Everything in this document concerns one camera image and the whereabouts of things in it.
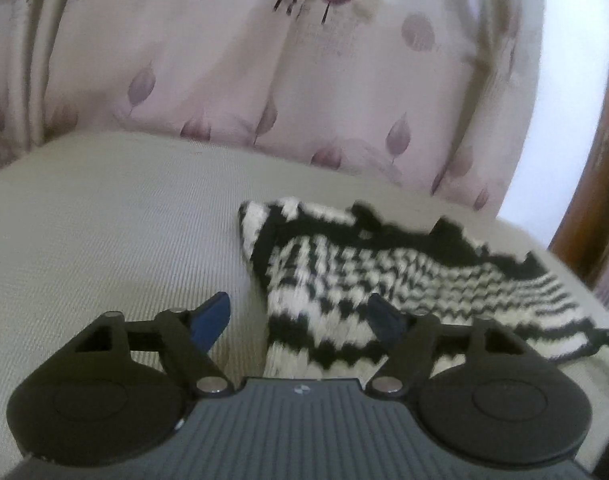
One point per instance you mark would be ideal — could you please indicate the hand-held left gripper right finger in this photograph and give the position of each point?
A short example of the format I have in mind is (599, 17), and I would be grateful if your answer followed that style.
(385, 321)

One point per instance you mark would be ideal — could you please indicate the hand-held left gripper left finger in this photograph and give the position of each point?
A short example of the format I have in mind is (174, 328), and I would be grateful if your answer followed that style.
(212, 317)

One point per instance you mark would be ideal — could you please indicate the black and cream knitted garment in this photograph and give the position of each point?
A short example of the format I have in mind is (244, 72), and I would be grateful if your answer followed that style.
(334, 280)

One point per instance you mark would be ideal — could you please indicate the beige woven mattress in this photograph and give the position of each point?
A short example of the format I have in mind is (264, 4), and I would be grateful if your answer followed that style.
(109, 240)

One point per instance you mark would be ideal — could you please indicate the pink leaf print curtain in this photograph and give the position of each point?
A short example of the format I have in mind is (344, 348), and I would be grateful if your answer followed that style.
(224, 60)

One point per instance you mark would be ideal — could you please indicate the brown wooden door frame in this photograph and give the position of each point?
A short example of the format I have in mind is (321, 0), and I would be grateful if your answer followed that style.
(597, 200)

